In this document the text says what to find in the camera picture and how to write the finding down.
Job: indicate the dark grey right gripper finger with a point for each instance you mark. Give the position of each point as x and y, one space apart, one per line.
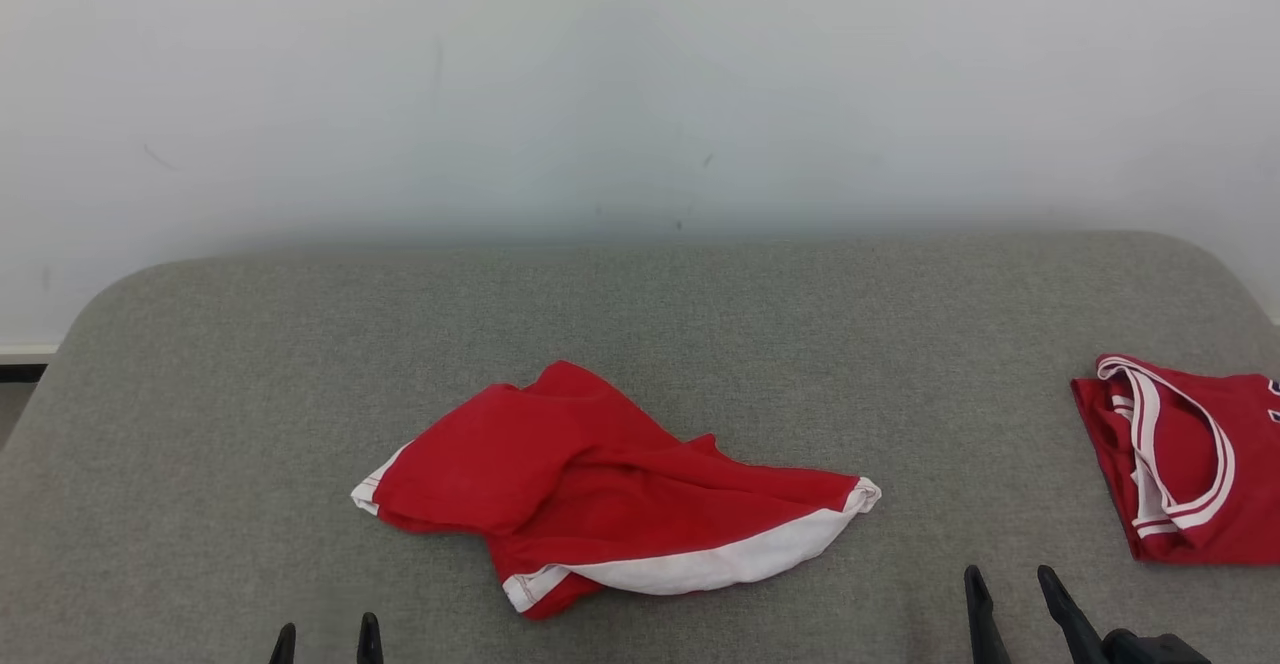
1068 616
985 629

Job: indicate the red shorts with white bands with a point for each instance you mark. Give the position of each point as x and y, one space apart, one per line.
580 484

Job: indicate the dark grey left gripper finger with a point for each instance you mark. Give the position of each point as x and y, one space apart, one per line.
370 642
283 646

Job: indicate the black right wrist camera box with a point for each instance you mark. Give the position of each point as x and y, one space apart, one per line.
1155 649

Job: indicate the red jersey with black lettering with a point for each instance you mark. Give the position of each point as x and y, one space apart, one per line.
1190 424

